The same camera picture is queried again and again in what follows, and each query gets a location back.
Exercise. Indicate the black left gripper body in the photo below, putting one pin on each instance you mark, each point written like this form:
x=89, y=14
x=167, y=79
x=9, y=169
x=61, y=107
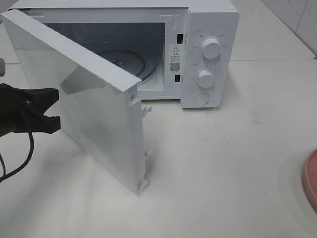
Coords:
x=12, y=101

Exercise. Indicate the white microwave oven body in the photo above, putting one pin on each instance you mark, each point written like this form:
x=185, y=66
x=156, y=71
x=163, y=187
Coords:
x=169, y=30

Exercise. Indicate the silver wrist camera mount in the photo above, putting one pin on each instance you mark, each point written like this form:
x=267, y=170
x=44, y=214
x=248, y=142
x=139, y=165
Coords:
x=2, y=67

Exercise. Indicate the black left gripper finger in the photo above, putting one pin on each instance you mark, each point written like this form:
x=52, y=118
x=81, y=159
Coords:
x=41, y=124
x=37, y=100

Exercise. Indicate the glass microwave turntable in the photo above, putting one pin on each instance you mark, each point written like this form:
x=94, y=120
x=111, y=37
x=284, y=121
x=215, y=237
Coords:
x=138, y=64

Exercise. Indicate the white microwave door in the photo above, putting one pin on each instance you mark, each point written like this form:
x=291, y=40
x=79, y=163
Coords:
x=98, y=102

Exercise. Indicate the white timer knob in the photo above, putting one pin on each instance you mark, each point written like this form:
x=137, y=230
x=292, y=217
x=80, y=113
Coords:
x=206, y=79

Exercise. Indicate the upper white power knob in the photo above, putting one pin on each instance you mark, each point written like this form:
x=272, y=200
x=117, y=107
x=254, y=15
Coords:
x=211, y=47

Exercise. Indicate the round white door button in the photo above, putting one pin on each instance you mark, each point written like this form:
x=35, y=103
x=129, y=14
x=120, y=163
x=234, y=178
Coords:
x=202, y=98

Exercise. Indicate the pink round plate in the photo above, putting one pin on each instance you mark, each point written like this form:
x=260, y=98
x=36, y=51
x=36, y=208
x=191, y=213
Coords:
x=309, y=179

